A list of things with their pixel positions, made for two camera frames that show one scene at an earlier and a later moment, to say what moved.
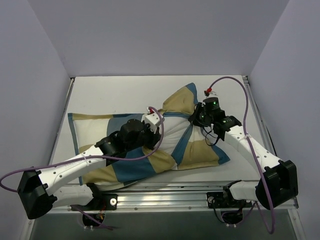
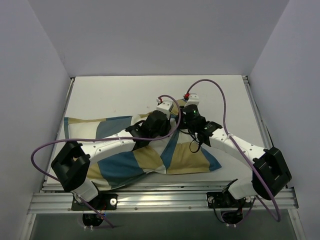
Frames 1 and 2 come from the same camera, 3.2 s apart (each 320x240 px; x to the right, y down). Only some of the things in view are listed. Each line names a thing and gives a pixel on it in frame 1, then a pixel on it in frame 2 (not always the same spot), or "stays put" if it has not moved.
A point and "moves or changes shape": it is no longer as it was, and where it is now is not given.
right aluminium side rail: [257, 116] stays put
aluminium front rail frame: [171, 197] stays put
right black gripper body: [195, 117] to [186, 116]
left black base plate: [101, 202] stays put
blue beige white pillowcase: [183, 144] moves or changes shape
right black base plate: [224, 200] stays put
